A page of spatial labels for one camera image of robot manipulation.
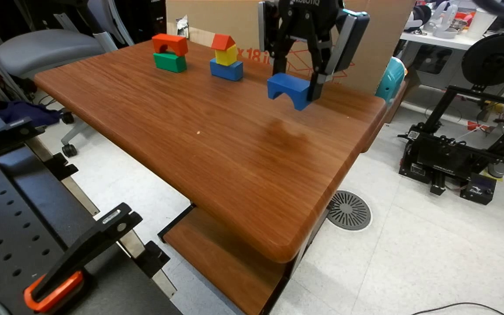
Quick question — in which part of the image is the yellow cube block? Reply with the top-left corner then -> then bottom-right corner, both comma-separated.
214,43 -> 241,68

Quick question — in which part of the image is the round metal floor drain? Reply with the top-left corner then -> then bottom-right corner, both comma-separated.
326,188 -> 375,232

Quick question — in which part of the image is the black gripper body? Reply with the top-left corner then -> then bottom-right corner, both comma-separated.
276,0 -> 347,41

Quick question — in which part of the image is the blue rectangular block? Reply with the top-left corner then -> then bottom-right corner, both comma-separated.
209,57 -> 246,83

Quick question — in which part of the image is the large cardboard box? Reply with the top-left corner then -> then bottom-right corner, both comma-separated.
165,0 -> 416,96

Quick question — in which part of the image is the red arch block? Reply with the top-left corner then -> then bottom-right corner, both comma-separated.
151,33 -> 192,57

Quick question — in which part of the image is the white cluttered background table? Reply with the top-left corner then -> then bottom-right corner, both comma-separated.
400,5 -> 503,52

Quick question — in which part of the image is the grey office chair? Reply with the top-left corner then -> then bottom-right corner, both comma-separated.
0,0 -> 136,159

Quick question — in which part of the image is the black clamp with orange handle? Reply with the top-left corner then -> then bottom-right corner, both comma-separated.
24,201 -> 144,315

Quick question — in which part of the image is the wooden lower desk shelf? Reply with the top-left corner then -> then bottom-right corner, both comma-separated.
164,206 -> 293,315

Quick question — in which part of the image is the black floor cable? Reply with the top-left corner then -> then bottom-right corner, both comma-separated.
412,300 -> 504,315

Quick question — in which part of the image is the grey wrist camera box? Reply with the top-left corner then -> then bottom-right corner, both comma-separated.
328,6 -> 372,76

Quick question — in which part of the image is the teal plastic container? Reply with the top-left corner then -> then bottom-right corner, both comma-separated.
375,55 -> 410,104

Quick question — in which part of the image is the black 3D printer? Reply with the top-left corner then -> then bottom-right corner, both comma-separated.
398,31 -> 504,206

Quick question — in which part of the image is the blue arch block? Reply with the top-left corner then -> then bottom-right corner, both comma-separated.
267,71 -> 314,111

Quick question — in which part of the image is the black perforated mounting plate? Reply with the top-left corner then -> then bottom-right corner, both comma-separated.
0,145 -> 185,315

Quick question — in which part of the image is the green rectangular block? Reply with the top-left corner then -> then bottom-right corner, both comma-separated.
153,50 -> 190,75

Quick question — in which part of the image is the red triangular roof block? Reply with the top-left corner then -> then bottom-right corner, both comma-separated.
211,33 -> 239,52

